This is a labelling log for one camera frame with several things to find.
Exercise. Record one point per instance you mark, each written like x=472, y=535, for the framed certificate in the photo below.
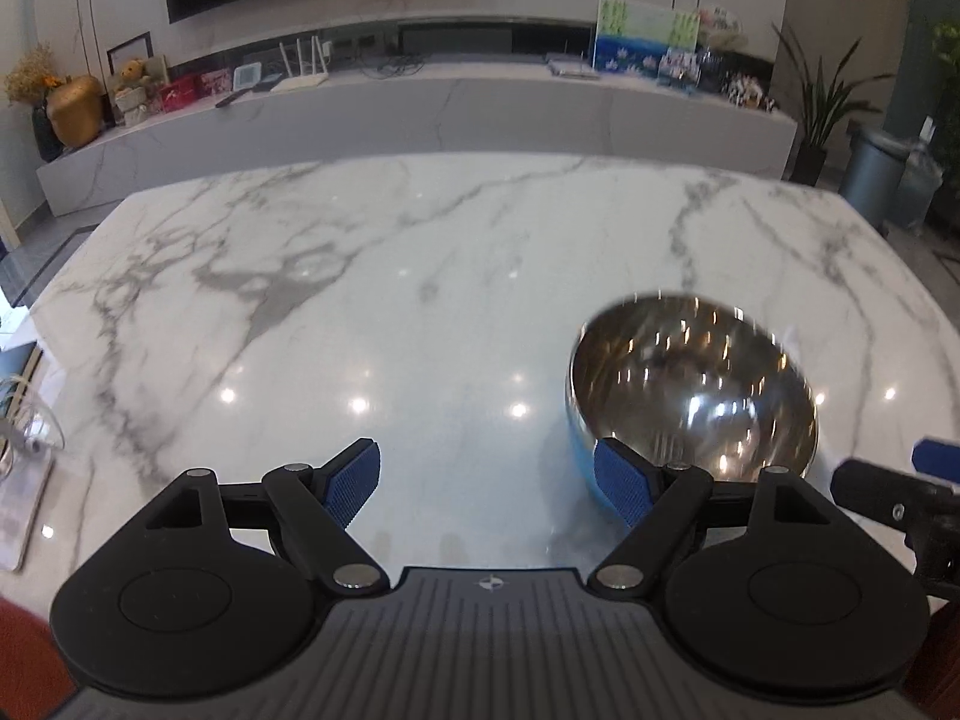
x=138, y=47

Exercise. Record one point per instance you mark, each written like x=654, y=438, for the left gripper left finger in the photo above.
x=350, y=479

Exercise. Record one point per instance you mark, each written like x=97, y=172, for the red gift box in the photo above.
x=180, y=93

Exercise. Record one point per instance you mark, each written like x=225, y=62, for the blue steel bowl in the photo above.
x=678, y=377

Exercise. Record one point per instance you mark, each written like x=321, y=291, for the golden round vase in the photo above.
x=75, y=111

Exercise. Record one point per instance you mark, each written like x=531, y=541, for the dried flower bouquet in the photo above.
x=33, y=77

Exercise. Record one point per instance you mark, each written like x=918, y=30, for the grey trash bin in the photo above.
x=871, y=180

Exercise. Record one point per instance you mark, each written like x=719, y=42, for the white wifi router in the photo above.
x=304, y=66

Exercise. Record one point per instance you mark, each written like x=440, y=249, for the colourful painting board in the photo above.
x=631, y=37

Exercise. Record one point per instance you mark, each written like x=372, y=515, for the potted green plant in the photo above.
x=824, y=102

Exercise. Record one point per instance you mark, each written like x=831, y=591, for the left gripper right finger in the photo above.
x=630, y=483

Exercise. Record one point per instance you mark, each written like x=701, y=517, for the teddy bear toy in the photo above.
x=132, y=92

